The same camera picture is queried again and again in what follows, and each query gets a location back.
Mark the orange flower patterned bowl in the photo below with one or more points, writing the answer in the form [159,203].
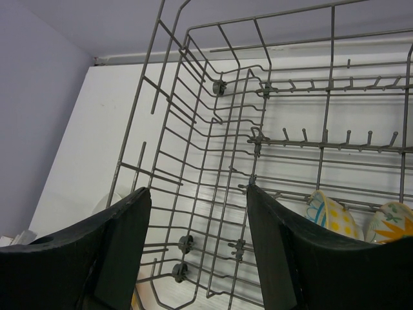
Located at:
[393,221]

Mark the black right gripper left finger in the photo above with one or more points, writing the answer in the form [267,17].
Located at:
[92,264]

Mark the grey wire dish rack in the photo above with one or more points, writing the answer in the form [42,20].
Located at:
[293,102]

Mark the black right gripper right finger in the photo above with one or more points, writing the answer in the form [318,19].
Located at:
[304,266]

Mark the blue yellow patterned bowl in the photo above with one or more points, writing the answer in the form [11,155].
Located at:
[331,215]

